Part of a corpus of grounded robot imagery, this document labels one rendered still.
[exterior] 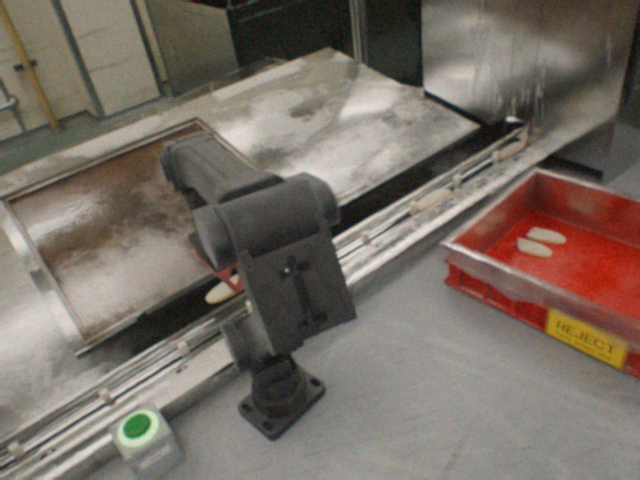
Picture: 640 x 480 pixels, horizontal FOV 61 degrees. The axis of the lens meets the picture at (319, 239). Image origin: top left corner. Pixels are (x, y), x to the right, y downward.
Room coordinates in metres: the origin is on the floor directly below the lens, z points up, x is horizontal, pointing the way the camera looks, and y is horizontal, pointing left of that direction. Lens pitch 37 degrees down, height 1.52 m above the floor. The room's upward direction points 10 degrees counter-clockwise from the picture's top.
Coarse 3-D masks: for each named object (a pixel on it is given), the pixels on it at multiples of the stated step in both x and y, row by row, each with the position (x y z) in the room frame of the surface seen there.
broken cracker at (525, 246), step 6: (522, 240) 0.82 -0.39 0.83; (528, 240) 0.81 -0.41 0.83; (522, 246) 0.80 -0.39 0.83; (528, 246) 0.80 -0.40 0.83; (534, 246) 0.79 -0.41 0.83; (540, 246) 0.79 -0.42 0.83; (522, 252) 0.79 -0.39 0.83; (528, 252) 0.78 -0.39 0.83; (534, 252) 0.78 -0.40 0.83; (540, 252) 0.78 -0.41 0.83; (546, 252) 0.77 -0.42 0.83; (552, 252) 0.77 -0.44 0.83
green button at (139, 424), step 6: (138, 414) 0.50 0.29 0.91; (144, 414) 0.49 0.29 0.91; (126, 420) 0.49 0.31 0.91; (132, 420) 0.49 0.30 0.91; (138, 420) 0.49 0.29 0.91; (144, 420) 0.48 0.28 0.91; (150, 420) 0.48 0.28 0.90; (126, 426) 0.48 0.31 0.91; (132, 426) 0.48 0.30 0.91; (138, 426) 0.48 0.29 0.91; (144, 426) 0.47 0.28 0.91; (150, 426) 0.48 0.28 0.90; (126, 432) 0.47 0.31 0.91; (132, 432) 0.47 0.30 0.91; (138, 432) 0.47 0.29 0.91; (144, 432) 0.47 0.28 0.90; (126, 438) 0.46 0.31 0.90; (132, 438) 0.46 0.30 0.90; (138, 438) 0.46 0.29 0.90
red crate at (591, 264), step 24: (528, 216) 0.90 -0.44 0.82; (504, 240) 0.84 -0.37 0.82; (576, 240) 0.80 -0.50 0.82; (600, 240) 0.79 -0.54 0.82; (528, 264) 0.76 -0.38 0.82; (552, 264) 0.75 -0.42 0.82; (576, 264) 0.73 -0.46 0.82; (600, 264) 0.72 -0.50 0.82; (624, 264) 0.71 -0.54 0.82; (456, 288) 0.72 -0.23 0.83; (480, 288) 0.69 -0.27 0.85; (576, 288) 0.67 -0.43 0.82; (600, 288) 0.66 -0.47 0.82; (624, 288) 0.65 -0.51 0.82; (528, 312) 0.62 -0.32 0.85; (624, 312) 0.60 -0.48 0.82; (600, 360) 0.51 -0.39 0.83
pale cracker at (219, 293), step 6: (234, 276) 0.74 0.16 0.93; (234, 282) 0.72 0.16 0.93; (216, 288) 0.71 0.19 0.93; (222, 288) 0.71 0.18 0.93; (228, 288) 0.71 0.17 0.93; (210, 294) 0.70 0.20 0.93; (216, 294) 0.70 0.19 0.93; (222, 294) 0.70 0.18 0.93; (228, 294) 0.70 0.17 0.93; (210, 300) 0.69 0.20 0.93; (216, 300) 0.69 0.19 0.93; (222, 300) 0.69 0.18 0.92
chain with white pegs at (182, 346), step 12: (492, 156) 1.11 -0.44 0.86; (456, 180) 1.03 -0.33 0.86; (408, 216) 0.95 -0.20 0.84; (348, 252) 0.86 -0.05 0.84; (180, 348) 0.65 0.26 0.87; (156, 372) 0.63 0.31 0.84; (108, 396) 0.58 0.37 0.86; (96, 408) 0.57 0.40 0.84; (60, 432) 0.54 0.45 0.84; (12, 444) 0.51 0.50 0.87; (0, 468) 0.49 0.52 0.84
